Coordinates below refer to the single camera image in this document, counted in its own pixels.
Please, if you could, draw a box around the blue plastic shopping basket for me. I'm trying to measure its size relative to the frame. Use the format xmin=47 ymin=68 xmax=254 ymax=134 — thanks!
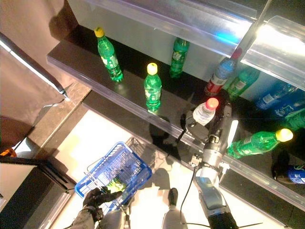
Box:
xmin=74 ymin=141 xmax=153 ymax=212

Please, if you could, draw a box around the water bottle red cap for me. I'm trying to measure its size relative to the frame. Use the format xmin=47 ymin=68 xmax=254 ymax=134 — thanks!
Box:
xmin=204 ymin=49 xmax=243 ymax=96
xmin=192 ymin=97 xmax=220 ymax=127

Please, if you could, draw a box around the silver left robot leg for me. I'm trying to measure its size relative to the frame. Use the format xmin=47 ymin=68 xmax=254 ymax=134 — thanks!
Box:
xmin=100 ymin=207 xmax=131 ymax=229

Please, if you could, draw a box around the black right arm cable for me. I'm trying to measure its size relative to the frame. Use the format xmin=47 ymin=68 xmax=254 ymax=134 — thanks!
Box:
xmin=179 ymin=167 xmax=200 ymax=226

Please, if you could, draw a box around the grey shelf board clear rail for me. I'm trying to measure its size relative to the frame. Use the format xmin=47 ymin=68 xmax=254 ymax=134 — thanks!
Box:
xmin=82 ymin=0 xmax=259 ymax=58
xmin=240 ymin=14 xmax=305 ymax=92

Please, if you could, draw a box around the pinkish brown curtain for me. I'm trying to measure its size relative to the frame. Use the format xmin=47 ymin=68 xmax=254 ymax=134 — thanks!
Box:
xmin=0 ymin=0 xmax=81 ymax=146

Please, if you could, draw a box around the dark diagonal bar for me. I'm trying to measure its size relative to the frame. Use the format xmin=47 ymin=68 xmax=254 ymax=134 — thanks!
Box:
xmin=0 ymin=32 xmax=70 ymax=99

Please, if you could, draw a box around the black right robot foot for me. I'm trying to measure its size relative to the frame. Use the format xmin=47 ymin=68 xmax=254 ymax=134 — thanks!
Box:
xmin=167 ymin=187 xmax=179 ymax=208

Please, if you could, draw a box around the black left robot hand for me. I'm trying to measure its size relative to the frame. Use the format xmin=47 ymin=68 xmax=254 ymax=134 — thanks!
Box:
xmin=82 ymin=187 xmax=124 ymax=210

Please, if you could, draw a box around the black shelf board clear rail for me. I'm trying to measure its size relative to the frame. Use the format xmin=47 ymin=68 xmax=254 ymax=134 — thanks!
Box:
xmin=46 ymin=25 xmax=191 ymax=146
xmin=185 ymin=90 xmax=305 ymax=212

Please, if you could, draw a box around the Pepsi cola bottle blue cap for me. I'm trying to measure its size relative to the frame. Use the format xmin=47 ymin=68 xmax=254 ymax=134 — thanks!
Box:
xmin=274 ymin=95 xmax=305 ymax=120
xmin=254 ymin=82 xmax=298 ymax=111
xmin=273 ymin=152 xmax=305 ymax=186

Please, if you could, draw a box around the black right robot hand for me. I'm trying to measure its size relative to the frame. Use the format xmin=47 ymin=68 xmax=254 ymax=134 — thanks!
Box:
xmin=180 ymin=90 xmax=239 ymax=146

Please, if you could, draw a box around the silver robot leg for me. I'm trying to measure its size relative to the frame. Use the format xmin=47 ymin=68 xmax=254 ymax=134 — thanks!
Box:
xmin=162 ymin=207 xmax=183 ymax=229
xmin=100 ymin=207 xmax=131 ymax=229

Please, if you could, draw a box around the green Sprite bottle yellow cap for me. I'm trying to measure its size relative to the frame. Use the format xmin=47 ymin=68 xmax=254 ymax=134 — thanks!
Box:
xmin=226 ymin=128 xmax=294 ymax=160
xmin=143 ymin=62 xmax=163 ymax=113
xmin=93 ymin=26 xmax=124 ymax=83
xmin=226 ymin=66 xmax=261 ymax=100
xmin=169 ymin=37 xmax=191 ymax=79
xmin=285 ymin=107 xmax=305 ymax=131
xmin=106 ymin=177 xmax=127 ymax=193

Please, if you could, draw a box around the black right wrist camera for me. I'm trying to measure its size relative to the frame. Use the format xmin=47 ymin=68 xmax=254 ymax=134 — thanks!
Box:
xmin=189 ymin=154 xmax=203 ymax=170

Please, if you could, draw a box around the silver right robot leg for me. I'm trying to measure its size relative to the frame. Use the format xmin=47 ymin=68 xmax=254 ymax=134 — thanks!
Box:
xmin=162 ymin=207 xmax=183 ymax=229

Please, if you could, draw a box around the small orange object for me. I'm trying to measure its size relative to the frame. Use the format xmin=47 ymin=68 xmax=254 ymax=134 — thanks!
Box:
xmin=0 ymin=147 xmax=18 ymax=158

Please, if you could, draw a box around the black side cabinet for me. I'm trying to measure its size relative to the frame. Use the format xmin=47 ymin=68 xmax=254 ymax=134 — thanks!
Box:
xmin=0 ymin=155 xmax=73 ymax=229

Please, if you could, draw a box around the black shelf base plinth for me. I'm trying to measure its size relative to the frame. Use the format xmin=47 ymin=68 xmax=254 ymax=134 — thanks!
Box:
xmin=82 ymin=90 xmax=305 ymax=229

